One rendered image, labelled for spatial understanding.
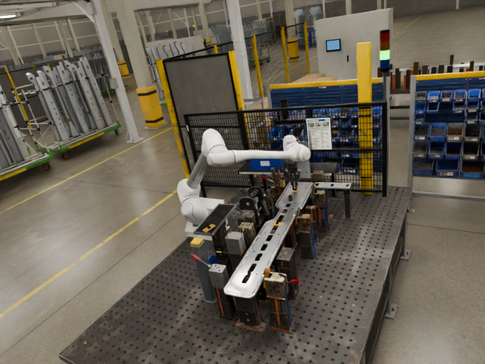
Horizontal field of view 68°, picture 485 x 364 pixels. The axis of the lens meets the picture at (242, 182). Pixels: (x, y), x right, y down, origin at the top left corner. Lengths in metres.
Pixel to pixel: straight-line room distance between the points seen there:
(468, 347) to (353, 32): 7.10
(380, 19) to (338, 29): 0.92
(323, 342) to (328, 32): 7.77
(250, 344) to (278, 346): 0.16
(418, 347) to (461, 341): 0.30
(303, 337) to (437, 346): 1.25
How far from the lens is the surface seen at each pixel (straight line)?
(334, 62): 9.14
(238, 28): 6.79
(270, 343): 2.15
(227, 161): 2.49
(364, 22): 8.88
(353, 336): 2.16
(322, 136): 3.24
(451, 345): 3.16
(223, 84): 4.69
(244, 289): 2.03
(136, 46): 9.95
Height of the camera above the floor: 2.32
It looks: 24 degrees down
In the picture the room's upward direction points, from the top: 10 degrees counter-clockwise
